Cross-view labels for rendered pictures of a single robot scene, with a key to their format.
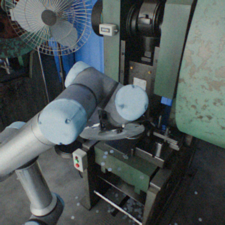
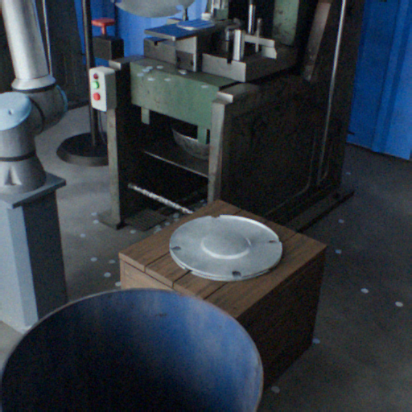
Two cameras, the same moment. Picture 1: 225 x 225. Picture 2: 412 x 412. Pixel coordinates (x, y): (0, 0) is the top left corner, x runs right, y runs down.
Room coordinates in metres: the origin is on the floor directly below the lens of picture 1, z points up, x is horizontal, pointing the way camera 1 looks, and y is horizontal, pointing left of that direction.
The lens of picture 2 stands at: (-0.98, -0.23, 1.15)
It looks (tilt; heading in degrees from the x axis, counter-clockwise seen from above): 29 degrees down; 1
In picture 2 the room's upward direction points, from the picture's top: 2 degrees clockwise
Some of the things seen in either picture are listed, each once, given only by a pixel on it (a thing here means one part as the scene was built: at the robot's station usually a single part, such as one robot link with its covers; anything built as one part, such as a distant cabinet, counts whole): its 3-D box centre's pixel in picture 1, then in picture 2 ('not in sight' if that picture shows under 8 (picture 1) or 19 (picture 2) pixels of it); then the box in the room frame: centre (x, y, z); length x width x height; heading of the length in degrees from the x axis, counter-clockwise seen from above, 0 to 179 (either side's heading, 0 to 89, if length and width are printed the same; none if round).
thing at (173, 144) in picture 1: (167, 135); (261, 35); (0.90, -0.34, 0.76); 0.17 x 0.06 x 0.10; 53
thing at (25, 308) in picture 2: not in sight; (27, 250); (0.38, 0.32, 0.23); 0.19 x 0.19 x 0.45; 57
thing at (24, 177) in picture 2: not in sight; (15, 165); (0.38, 0.32, 0.50); 0.15 x 0.15 x 0.10
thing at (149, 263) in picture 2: not in sight; (222, 301); (0.26, -0.25, 0.18); 0.40 x 0.38 x 0.35; 142
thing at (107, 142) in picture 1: (126, 144); (185, 47); (0.86, -0.09, 0.72); 0.25 x 0.14 x 0.14; 143
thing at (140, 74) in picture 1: (143, 85); not in sight; (0.97, -0.18, 1.04); 0.17 x 0.15 x 0.30; 143
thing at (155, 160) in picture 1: (141, 134); (219, 51); (1.00, -0.20, 0.67); 0.45 x 0.30 x 0.06; 53
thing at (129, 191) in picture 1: (137, 172); (216, 149); (1.01, -0.21, 0.31); 0.43 x 0.42 x 0.01; 53
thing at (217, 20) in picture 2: (142, 124); (219, 27); (1.00, -0.20, 0.76); 0.15 x 0.09 x 0.05; 53
